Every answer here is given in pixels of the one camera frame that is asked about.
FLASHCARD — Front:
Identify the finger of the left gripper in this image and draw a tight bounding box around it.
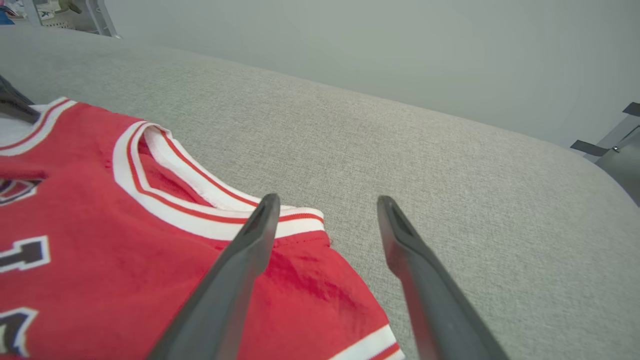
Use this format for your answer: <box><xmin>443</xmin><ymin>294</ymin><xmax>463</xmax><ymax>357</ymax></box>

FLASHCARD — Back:
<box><xmin>0</xmin><ymin>75</ymin><xmax>34</xmax><ymax>109</ymax></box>
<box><xmin>0</xmin><ymin>103</ymin><xmax>41</xmax><ymax>125</ymax></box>

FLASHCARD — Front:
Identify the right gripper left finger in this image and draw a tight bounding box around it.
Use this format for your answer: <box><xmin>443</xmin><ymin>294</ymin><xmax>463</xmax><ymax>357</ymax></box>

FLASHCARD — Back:
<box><xmin>147</xmin><ymin>193</ymin><xmax>282</xmax><ymax>360</ymax></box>

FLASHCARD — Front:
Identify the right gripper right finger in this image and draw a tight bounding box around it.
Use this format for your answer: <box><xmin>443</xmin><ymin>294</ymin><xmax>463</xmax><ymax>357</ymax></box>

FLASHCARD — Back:
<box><xmin>376</xmin><ymin>195</ymin><xmax>511</xmax><ymax>360</ymax></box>

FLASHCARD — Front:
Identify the red basketball jersey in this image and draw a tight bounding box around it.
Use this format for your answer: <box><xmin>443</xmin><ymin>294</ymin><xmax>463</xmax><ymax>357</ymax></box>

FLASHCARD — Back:
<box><xmin>0</xmin><ymin>96</ymin><xmax>406</xmax><ymax>360</ymax></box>

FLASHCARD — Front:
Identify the grey metal panel foot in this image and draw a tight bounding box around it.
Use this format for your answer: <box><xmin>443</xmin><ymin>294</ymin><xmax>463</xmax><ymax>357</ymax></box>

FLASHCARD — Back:
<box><xmin>582</xmin><ymin>117</ymin><xmax>640</xmax><ymax>207</ymax></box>
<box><xmin>85</xmin><ymin>0</ymin><xmax>122</xmax><ymax>39</ymax></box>

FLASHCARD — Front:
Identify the grey fabric sofa cushion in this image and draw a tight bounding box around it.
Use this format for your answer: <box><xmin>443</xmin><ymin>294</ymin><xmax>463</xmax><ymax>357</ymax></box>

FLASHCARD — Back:
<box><xmin>0</xmin><ymin>24</ymin><xmax>640</xmax><ymax>360</ymax></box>

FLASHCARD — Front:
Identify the black tape strip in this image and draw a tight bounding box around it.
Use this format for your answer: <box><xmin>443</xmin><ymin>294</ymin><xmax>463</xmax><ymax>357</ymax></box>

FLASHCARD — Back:
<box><xmin>570</xmin><ymin>139</ymin><xmax>614</xmax><ymax>157</ymax></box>

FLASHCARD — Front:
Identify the white partition panel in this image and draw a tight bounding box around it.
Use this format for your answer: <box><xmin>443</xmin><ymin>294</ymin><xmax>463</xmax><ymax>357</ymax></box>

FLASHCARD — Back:
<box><xmin>102</xmin><ymin>0</ymin><xmax>640</xmax><ymax>151</ymax></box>

